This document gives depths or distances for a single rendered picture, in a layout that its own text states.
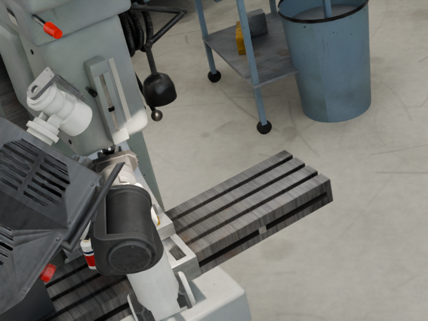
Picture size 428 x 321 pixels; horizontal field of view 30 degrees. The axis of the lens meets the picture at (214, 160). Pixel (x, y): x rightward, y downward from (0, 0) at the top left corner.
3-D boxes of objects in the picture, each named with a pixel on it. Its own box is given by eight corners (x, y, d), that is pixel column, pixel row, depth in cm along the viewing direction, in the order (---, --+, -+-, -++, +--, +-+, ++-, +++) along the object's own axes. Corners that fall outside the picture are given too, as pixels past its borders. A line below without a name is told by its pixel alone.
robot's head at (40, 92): (60, 132, 147) (89, 102, 146) (28, 110, 141) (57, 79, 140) (49, 115, 151) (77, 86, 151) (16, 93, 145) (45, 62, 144)
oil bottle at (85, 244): (105, 265, 219) (93, 234, 213) (92, 271, 218) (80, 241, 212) (99, 258, 222) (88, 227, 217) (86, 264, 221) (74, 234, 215)
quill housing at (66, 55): (155, 128, 196) (121, 8, 179) (80, 164, 189) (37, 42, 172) (123, 103, 211) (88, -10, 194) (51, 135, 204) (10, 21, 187)
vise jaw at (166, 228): (176, 233, 213) (172, 221, 211) (126, 258, 208) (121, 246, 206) (166, 223, 218) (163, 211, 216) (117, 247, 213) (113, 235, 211)
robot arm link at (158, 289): (205, 323, 168) (178, 256, 153) (148, 349, 166) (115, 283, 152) (188, 285, 176) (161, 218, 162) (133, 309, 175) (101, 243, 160)
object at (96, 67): (129, 138, 189) (105, 59, 178) (114, 145, 188) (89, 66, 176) (122, 132, 192) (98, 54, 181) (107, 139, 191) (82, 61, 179)
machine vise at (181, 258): (202, 276, 208) (193, 243, 202) (151, 302, 203) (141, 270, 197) (147, 214, 235) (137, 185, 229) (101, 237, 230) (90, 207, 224)
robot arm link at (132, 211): (166, 276, 150) (146, 228, 141) (120, 287, 151) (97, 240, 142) (162, 231, 159) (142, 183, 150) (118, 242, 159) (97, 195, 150)
